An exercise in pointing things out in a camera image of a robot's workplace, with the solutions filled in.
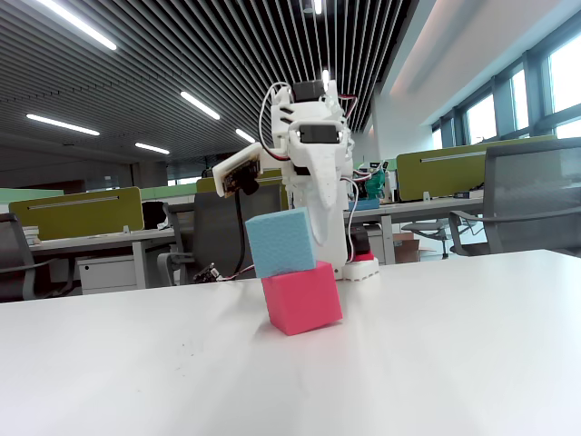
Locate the blue foam cube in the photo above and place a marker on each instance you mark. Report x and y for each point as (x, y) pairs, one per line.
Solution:
(281, 243)

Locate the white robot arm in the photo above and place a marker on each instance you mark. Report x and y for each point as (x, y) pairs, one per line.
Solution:
(338, 250)

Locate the white drawer pedestal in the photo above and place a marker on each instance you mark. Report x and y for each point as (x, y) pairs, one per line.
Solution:
(106, 274)

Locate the light grey swivel chair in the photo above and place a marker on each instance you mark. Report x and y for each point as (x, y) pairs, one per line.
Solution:
(426, 231)

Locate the teal green desk object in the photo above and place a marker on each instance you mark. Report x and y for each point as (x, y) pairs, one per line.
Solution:
(376, 186)

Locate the grey mesh office chair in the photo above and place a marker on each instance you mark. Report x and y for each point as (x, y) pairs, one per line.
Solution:
(531, 195)

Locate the wrist camera board white mount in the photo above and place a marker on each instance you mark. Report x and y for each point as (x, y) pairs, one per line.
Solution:
(236, 170)

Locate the red foam cube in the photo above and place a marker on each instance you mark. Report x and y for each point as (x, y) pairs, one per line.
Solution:
(302, 300)

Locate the olive green desk divider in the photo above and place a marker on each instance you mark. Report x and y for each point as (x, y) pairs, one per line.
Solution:
(77, 213)
(454, 177)

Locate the large glass window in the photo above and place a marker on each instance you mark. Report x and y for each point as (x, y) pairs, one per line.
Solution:
(481, 118)

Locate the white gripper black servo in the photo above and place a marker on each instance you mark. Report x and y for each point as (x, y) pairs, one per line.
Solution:
(316, 160)

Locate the light green desk divider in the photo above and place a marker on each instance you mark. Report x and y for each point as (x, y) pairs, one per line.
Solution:
(27, 195)

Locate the blue desk tray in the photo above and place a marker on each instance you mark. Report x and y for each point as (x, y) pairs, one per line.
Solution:
(363, 204)

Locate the black bag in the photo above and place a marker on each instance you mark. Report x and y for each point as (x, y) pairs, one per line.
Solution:
(154, 215)

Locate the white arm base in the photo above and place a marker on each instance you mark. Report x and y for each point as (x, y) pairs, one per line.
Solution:
(363, 270)

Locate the black office chair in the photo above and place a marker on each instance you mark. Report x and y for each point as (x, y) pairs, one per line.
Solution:
(213, 236)

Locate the brown cardboard box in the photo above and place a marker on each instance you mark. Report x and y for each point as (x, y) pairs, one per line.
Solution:
(408, 250)

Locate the white ceiling light strip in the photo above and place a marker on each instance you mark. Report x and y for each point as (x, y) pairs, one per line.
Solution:
(318, 5)
(199, 105)
(77, 25)
(245, 135)
(325, 79)
(63, 125)
(152, 148)

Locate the white office desk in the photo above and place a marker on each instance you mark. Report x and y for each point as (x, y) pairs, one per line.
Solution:
(408, 209)
(91, 240)

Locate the stack of books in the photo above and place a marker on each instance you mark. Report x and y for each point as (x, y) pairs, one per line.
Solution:
(32, 236)

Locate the dark grey office chair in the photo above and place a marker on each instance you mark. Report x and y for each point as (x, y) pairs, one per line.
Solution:
(13, 254)

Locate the small black connector board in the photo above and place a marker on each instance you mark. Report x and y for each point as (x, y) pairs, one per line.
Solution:
(206, 274)

